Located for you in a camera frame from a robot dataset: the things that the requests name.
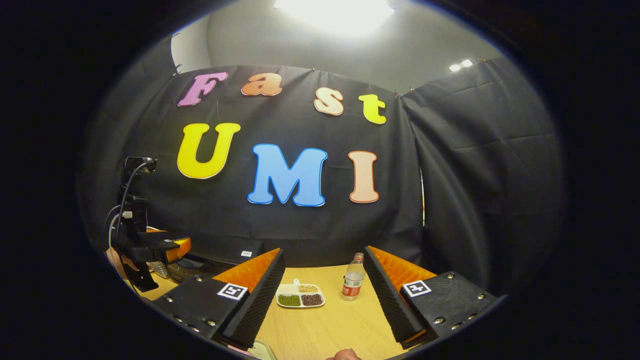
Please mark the pile of green mung beans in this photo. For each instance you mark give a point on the pile of green mung beans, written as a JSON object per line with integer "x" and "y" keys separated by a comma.
{"x": 289, "y": 300}

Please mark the clear plastic water bottle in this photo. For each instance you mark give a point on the clear plastic water bottle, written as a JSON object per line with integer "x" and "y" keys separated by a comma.
{"x": 353, "y": 282}

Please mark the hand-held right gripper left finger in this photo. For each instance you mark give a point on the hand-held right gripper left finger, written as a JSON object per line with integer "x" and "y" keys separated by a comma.
{"x": 265, "y": 300}

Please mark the pile of dark red beans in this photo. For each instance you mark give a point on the pile of dark red beans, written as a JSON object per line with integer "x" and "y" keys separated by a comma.
{"x": 312, "y": 299}

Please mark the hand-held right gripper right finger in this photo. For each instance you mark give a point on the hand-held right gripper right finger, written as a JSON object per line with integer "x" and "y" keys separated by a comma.
{"x": 387, "y": 300}

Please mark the large ceiling light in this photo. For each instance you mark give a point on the large ceiling light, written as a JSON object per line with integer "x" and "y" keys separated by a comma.
{"x": 335, "y": 12}

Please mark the pile of yellow soybeans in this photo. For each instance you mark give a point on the pile of yellow soybeans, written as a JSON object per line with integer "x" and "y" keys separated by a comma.
{"x": 308, "y": 288}

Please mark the cream square plate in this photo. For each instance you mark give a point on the cream square plate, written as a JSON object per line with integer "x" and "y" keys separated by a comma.
{"x": 263, "y": 352}

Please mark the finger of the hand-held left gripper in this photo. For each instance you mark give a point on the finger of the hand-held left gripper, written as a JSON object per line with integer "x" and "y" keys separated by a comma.
{"x": 160, "y": 245}

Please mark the white divided dish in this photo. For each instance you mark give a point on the white divided dish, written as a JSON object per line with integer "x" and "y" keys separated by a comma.
{"x": 285, "y": 289}

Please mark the black electric oven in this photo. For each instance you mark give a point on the black electric oven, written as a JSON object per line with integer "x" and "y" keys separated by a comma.
{"x": 225, "y": 252}

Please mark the small ceiling light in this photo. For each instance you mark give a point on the small ceiling light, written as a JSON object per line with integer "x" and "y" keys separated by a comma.
{"x": 461, "y": 65}

